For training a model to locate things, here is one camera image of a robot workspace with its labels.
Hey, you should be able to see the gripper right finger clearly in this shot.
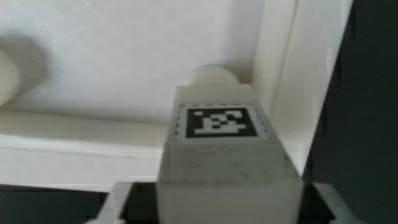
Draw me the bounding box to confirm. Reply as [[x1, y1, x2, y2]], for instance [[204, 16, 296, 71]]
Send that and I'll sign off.
[[300, 183, 368, 224]]

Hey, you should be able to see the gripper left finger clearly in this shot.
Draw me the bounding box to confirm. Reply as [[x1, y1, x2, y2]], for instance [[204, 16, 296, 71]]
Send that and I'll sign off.
[[83, 182, 158, 224]]

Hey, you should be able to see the white table leg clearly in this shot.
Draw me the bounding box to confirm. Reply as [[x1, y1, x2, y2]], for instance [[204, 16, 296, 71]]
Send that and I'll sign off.
[[156, 65, 304, 224]]

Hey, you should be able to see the white square tabletop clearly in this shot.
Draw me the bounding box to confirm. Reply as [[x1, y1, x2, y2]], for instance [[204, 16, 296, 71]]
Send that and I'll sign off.
[[0, 0, 355, 191]]

